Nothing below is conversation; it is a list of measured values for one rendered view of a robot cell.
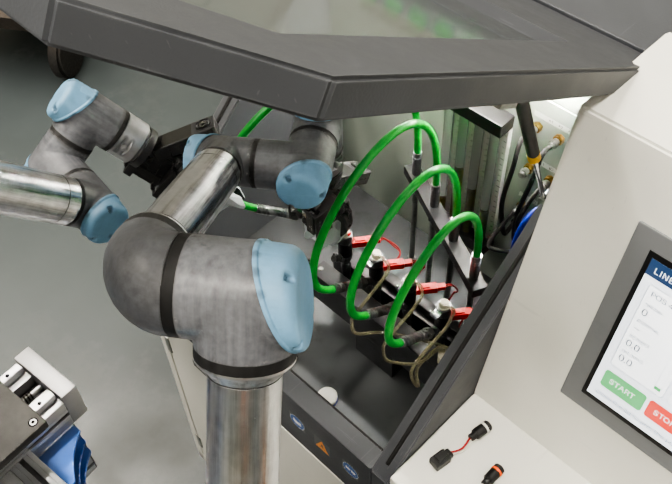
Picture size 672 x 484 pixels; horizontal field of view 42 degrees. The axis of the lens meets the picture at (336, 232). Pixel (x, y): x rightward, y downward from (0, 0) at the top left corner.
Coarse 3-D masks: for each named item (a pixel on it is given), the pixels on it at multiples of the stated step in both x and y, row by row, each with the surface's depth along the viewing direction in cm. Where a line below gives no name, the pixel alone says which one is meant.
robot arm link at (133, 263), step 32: (192, 160) 122; (224, 160) 123; (192, 192) 111; (224, 192) 119; (128, 224) 99; (160, 224) 99; (192, 224) 106; (128, 256) 92; (160, 256) 91; (128, 288) 91; (160, 288) 104; (128, 320) 94; (160, 320) 91
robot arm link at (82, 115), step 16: (64, 96) 136; (80, 96) 137; (96, 96) 138; (48, 112) 137; (64, 112) 136; (80, 112) 137; (96, 112) 138; (112, 112) 140; (128, 112) 143; (64, 128) 138; (80, 128) 138; (96, 128) 139; (112, 128) 140; (80, 144) 139; (96, 144) 141; (112, 144) 141
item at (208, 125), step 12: (204, 120) 146; (168, 132) 148; (180, 132) 146; (192, 132) 145; (204, 132) 144; (216, 132) 145; (156, 144) 146; (168, 144) 145; (180, 144) 145; (156, 156) 146; (168, 156) 146
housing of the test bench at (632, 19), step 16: (544, 0) 139; (560, 0) 139; (576, 0) 139; (592, 0) 138; (608, 0) 138; (624, 0) 138; (640, 0) 138; (656, 0) 138; (576, 16) 136; (592, 16) 136; (608, 16) 136; (624, 16) 135; (640, 16) 135; (656, 16) 135; (608, 32) 133; (624, 32) 133; (640, 32) 133; (656, 32) 133; (640, 48) 130
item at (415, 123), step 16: (400, 128) 139; (432, 128) 147; (384, 144) 138; (432, 144) 150; (368, 160) 137; (352, 176) 137; (432, 192) 161; (336, 208) 138; (320, 240) 140; (320, 288) 148; (336, 288) 152
